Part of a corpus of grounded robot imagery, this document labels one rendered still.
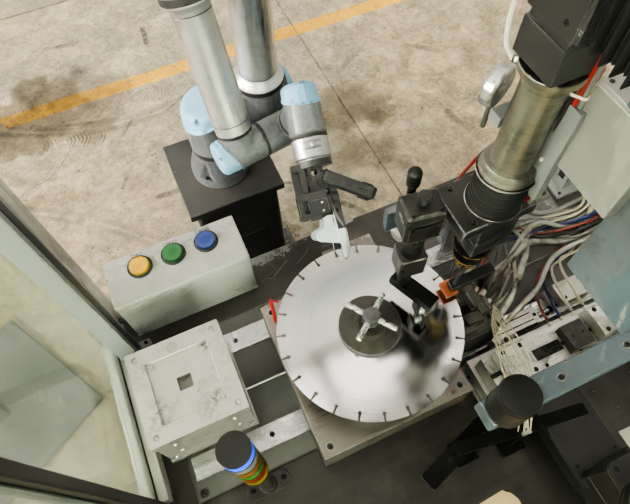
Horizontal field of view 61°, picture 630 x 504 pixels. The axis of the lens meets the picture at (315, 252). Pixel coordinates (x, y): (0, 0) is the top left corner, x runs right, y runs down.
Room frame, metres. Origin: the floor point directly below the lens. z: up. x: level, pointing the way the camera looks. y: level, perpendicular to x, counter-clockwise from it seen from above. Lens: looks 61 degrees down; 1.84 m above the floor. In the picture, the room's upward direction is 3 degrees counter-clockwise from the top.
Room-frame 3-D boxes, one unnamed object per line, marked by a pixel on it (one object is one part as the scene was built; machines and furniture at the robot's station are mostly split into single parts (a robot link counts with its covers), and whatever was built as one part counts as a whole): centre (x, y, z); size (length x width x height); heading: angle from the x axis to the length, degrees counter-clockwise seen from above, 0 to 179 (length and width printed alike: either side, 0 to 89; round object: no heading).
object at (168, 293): (0.53, 0.28, 0.82); 0.28 x 0.11 x 0.15; 111
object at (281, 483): (0.11, 0.11, 0.76); 0.09 x 0.03 x 0.03; 111
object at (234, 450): (0.11, 0.11, 1.14); 0.05 x 0.04 x 0.03; 21
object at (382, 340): (0.34, -0.09, 0.96); 0.11 x 0.11 x 0.03
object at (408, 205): (0.39, -0.15, 1.17); 0.06 x 0.05 x 0.20; 102
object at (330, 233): (0.52, -0.03, 0.96); 0.09 x 0.06 x 0.03; 10
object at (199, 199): (0.88, 0.23, 0.37); 0.40 x 0.40 x 0.75; 21
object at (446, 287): (0.41, -0.27, 0.95); 0.10 x 0.03 x 0.07; 111
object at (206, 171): (0.88, 0.23, 0.80); 0.15 x 0.15 x 0.10
